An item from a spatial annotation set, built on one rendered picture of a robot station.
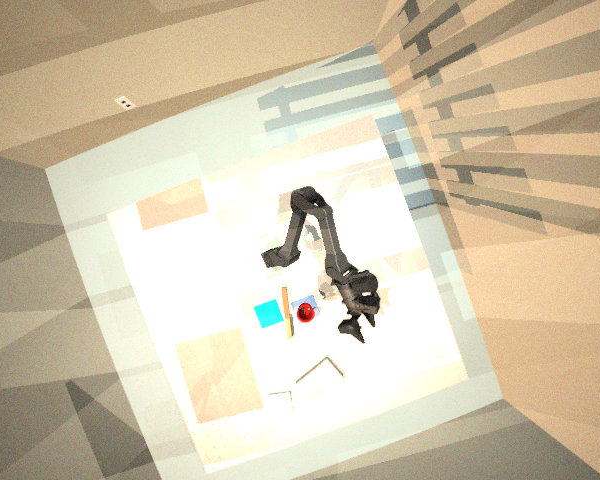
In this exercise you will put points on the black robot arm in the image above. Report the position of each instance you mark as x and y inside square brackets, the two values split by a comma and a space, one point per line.
[303, 201]

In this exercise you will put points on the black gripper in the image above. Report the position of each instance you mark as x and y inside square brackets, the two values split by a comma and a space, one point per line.
[351, 325]

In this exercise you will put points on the brown wooden bar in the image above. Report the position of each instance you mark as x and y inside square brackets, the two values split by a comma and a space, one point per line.
[287, 312]

